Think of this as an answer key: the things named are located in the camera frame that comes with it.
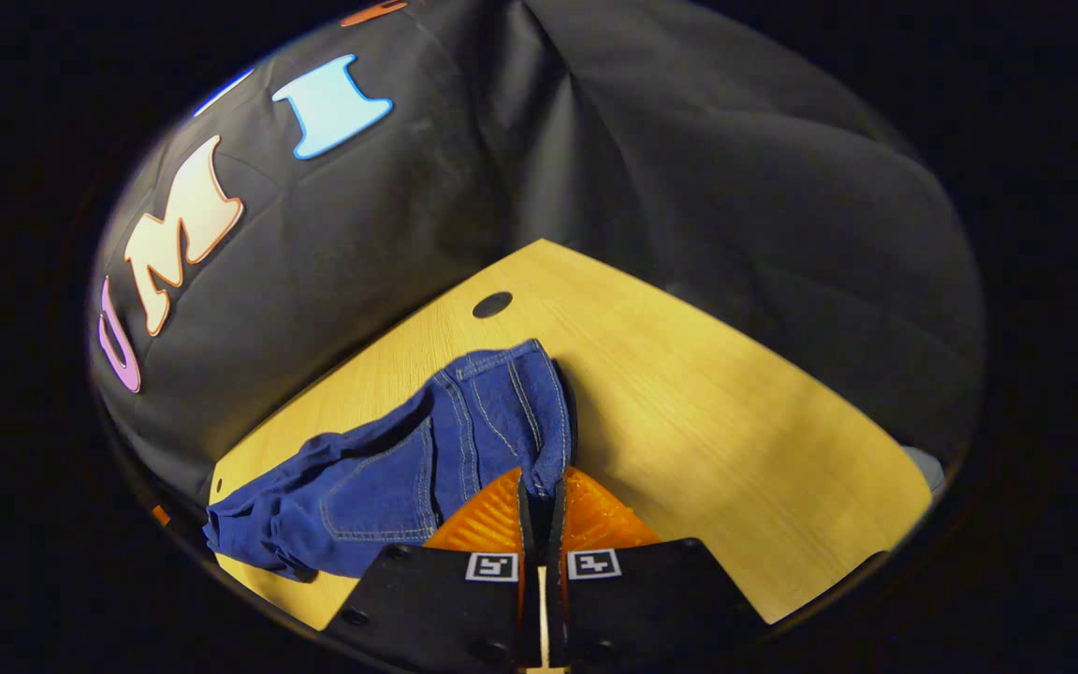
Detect black backdrop cloth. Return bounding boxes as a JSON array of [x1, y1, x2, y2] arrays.
[[90, 0, 984, 525]]

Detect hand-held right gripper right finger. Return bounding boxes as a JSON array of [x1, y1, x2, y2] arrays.
[[544, 466, 769, 670]]

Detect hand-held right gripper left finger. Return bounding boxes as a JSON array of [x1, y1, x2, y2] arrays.
[[322, 466, 532, 670]]

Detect blue jeans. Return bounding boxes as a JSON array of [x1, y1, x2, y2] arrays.
[[202, 339, 577, 583]]

